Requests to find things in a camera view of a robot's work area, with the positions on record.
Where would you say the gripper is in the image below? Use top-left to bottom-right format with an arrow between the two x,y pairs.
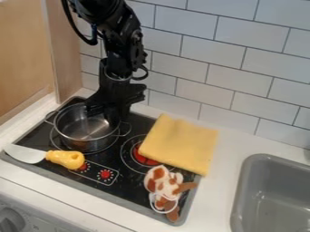
83,58 -> 150,129

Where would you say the silver pot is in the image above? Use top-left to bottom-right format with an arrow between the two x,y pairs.
42,101 -> 133,154

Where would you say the toy stove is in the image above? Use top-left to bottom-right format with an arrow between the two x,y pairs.
0,95 -> 201,227

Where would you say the yellow cloth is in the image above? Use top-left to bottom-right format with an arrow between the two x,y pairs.
136,112 -> 219,178

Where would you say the white and brown plush toy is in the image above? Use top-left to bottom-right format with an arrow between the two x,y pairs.
142,164 -> 200,224

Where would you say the wooden board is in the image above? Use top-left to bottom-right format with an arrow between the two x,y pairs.
0,0 -> 85,125

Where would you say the toy sink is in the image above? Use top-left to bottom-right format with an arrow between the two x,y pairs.
228,153 -> 310,232

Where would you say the yellow handled toy knife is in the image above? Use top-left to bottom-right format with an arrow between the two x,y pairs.
2,143 -> 88,170

